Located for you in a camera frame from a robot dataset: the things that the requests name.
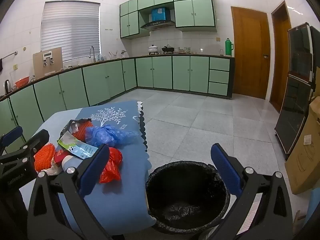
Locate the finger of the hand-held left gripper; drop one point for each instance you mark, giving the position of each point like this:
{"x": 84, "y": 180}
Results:
{"x": 13, "y": 135}
{"x": 37, "y": 138}

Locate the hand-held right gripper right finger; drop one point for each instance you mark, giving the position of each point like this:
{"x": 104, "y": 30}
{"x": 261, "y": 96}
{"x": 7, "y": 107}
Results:
{"x": 225, "y": 170}

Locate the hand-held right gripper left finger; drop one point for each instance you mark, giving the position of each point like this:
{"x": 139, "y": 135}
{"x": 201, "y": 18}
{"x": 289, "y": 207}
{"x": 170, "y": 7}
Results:
{"x": 96, "y": 170}

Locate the red plastic bag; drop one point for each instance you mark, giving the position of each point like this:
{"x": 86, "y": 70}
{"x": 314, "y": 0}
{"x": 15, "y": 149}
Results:
{"x": 112, "y": 165}

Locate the blue white drink carton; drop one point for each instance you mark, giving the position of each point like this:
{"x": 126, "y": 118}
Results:
{"x": 75, "y": 147}

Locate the silver snack wrapper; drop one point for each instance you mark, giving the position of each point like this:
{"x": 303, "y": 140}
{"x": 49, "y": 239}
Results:
{"x": 71, "y": 126}

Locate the blue plastic bag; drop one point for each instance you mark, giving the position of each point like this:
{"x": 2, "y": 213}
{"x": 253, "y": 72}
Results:
{"x": 107, "y": 135}

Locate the round bin with black bag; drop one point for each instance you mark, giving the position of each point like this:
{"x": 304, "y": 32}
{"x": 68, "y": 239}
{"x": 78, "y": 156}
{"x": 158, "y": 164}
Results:
{"x": 187, "y": 205}

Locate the steel kettle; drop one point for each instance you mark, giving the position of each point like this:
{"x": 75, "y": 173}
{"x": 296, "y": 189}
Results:
{"x": 7, "y": 86}

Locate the red plastic basin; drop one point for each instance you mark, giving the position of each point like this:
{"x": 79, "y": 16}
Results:
{"x": 22, "y": 82}

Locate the blue tree print tablecloth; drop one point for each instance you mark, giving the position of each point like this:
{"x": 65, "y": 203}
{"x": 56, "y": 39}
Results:
{"x": 125, "y": 120}

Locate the dark hanging cloth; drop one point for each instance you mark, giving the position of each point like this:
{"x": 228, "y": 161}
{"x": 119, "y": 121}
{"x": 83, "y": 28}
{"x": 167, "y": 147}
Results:
{"x": 1, "y": 65}

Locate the brown cardboard box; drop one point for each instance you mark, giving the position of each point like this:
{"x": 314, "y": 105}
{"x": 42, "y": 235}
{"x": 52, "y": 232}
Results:
{"x": 40, "y": 67}

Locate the metal towel bar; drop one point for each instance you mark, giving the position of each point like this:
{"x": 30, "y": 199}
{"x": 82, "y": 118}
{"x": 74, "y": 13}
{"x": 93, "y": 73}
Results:
{"x": 10, "y": 54}

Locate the large cardboard box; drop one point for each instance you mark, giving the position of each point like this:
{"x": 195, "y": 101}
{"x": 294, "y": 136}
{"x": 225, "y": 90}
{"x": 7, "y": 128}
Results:
{"x": 305, "y": 155}

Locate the steel sink faucet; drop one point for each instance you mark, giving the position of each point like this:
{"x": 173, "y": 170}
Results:
{"x": 93, "y": 52}

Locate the dark glass cabinet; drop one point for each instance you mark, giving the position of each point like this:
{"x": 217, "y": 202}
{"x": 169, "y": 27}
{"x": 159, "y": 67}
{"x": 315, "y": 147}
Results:
{"x": 295, "y": 92}

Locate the white window blind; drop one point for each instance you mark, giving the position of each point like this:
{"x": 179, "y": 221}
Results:
{"x": 70, "y": 30}

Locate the green lower kitchen cabinets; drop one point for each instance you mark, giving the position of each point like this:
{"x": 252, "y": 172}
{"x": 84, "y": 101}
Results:
{"x": 155, "y": 72}

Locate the green kitchen cabinets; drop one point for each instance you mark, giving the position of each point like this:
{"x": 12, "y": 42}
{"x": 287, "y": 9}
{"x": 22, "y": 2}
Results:
{"x": 192, "y": 12}
{"x": 155, "y": 72}

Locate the green thermos flask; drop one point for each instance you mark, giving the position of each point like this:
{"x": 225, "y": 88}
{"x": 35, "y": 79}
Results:
{"x": 228, "y": 48}

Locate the row of glass jars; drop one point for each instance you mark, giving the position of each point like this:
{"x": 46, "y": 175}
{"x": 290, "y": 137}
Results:
{"x": 183, "y": 50}

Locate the plain wooden door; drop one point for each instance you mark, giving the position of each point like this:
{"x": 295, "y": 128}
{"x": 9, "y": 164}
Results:
{"x": 280, "y": 55}

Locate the white cooking pot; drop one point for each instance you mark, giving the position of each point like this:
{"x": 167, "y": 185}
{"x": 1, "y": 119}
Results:
{"x": 153, "y": 49}

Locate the black wok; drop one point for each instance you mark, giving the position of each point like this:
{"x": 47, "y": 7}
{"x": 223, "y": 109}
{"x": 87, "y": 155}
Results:
{"x": 167, "y": 49}

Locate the black range hood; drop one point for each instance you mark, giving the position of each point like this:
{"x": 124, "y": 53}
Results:
{"x": 157, "y": 24}

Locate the green upper kitchen cabinets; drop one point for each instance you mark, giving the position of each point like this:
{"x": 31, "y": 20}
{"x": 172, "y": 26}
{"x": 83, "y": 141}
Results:
{"x": 192, "y": 12}

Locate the blue box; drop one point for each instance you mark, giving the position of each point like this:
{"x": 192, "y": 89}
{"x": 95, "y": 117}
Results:
{"x": 160, "y": 14}

